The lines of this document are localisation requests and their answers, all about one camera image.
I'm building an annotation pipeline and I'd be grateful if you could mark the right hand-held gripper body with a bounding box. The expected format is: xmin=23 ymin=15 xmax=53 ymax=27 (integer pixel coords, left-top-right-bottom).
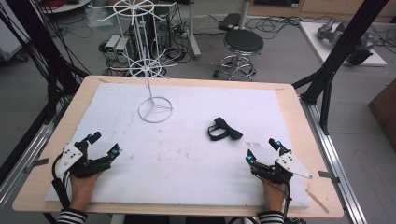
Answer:
xmin=251 ymin=149 xmax=314 ymax=185

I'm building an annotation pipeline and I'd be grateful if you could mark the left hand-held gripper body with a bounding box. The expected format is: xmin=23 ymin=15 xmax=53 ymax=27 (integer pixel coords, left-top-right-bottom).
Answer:
xmin=55 ymin=141 xmax=112 ymax=179

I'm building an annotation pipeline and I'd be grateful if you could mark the black bow tie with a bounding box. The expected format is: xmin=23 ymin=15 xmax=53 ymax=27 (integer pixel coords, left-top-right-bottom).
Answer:
xmin=207 ymin=117 xmax=244 ymax=142

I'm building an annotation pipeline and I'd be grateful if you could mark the white wire display rack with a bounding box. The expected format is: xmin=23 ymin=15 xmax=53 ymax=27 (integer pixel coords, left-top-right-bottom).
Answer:
xmin=88 ymin=0 xmax=177 ymax=124

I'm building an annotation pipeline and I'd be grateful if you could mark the person's left hand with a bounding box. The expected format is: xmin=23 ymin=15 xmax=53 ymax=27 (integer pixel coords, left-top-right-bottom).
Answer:
xmin=69 ymin=172 xmax=103 ymax=213

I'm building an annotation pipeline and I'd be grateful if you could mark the person's right hand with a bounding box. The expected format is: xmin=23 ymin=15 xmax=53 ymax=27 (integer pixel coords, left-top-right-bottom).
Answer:
xmin=262 ymin=179 xmax=288 ymax=213

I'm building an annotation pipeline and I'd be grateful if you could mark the grey metal clamp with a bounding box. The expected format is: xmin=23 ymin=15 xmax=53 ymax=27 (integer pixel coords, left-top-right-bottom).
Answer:
xmin=22 ymin=157 xmax=50 ymax=175
xmin=318 ymin=170 xmax=341 ymax=185

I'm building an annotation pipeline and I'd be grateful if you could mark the thin wooden stick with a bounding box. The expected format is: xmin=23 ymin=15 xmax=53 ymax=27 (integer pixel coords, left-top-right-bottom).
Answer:
xmin=304 ymin=188 xmax=331 ymax=215

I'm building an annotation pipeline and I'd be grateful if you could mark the white foam board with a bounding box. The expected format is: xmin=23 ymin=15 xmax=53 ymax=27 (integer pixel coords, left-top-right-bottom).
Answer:
xmin=45 ymin=81 xmax=312 ymax=210

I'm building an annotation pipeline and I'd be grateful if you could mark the small white device box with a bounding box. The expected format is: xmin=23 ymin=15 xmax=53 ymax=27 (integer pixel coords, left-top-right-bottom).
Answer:
xmin=105 ymin=34 xmax=121 ymax=61
xmin=115 ymin=36 xmax=131 ymax=63

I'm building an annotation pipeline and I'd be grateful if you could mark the brown wooden cabinet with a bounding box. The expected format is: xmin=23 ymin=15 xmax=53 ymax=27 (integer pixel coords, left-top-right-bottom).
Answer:
xmin=367 ymin=78 xmax=396 ymax=154

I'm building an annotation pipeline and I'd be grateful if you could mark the black round stool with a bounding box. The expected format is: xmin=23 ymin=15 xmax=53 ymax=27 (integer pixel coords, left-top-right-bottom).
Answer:
xmin=213 ymin=28 xmax=264 ymax=82

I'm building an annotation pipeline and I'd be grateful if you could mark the white floor board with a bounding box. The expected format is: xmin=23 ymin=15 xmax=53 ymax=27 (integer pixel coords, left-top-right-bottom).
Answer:
xmin=298 ymin=21 xmax=389 ymax=68

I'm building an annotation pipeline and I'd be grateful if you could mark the black computer tower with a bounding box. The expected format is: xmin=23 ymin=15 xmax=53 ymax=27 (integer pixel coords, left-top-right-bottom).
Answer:
xmin=128 ymin=4 xmax=172 ymax=61

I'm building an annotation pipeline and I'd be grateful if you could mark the black flat box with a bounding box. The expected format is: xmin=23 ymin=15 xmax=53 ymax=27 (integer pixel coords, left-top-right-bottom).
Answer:
xmin=218 ymin=12 xmax=243 ymax=32

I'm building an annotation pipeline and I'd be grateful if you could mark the grey equipment case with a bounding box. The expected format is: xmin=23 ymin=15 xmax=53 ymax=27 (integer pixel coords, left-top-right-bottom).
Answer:
xmin=0 ymin=0 xmax=32 ymax=63

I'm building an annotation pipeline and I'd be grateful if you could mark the round white table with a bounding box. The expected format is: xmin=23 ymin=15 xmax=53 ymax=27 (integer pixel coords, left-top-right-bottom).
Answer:
xmin=39 ymin=0 xmax=92 ymax=15

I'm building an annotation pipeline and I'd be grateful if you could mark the grey stand leg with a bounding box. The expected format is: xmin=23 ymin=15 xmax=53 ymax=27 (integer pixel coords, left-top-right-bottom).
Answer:
xmin=186 ymin=0 xmax=203 ymax=61

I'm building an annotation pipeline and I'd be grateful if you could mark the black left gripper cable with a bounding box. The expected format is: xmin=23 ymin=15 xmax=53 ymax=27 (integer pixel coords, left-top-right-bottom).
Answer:
xmin=50 ymin=153 xmax=72 ymax=210

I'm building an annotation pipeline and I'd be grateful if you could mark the aluminium rail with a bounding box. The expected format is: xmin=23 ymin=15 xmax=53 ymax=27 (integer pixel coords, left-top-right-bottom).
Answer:
xmin=299 ymin=94 xmax=369 ymax=224
xmin=0 ymin=122 xmax=64 ymax=206

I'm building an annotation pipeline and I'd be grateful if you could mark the black frame strut with cables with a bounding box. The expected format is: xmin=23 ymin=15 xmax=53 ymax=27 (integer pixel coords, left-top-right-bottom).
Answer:
xmin=0 ymin=0 xmax=90 ymax=125

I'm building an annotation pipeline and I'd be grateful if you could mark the grey stand post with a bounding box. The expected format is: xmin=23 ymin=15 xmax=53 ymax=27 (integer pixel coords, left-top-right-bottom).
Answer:
xmin=237 ymin=0 xmax=251 ymax=31

